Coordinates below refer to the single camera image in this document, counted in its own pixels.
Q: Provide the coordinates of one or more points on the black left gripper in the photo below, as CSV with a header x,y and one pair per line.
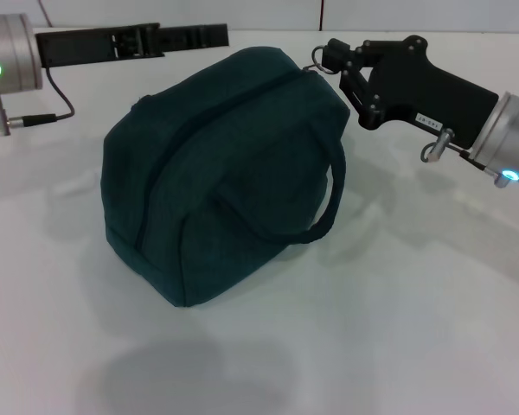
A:
x,y
91,45

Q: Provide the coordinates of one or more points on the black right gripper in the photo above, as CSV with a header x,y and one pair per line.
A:
x,y
432,91

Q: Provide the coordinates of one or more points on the dark teal insulated lunch bag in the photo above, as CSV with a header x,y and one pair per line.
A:
x,y
225,173

